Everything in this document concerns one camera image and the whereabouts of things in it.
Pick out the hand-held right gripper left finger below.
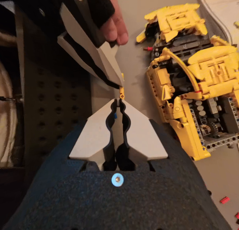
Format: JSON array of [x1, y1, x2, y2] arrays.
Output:
[[69, 99, 118, 171]]

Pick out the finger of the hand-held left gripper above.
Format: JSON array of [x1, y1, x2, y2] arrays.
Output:
[[57, 31, 120, 89], [60, 3, 125, 89]]

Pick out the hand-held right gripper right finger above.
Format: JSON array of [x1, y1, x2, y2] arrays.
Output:
[[115, 99, 168, 171]]

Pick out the yellow brick toy car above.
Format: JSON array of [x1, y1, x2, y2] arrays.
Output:
[[136, 3, 239, 161]]

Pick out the instruction booklet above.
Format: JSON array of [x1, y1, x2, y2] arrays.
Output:
[[195, 0, 239, 46]]

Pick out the person's left forearm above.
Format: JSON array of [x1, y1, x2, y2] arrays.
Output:
[[0, 0, 70, 40]]

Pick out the grey desk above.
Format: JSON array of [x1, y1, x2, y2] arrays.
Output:
[[90, 0, 239, 230]]

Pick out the person's left hand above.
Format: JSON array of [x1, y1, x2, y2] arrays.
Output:
[[84, 0, 129, 46]]

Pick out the black dimpled mat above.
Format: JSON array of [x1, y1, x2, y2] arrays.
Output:
[[15, 10, 93, 169]]

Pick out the scattered small coloured pins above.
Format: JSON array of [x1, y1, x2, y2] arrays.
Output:
[[207, 190, 239, 220]]

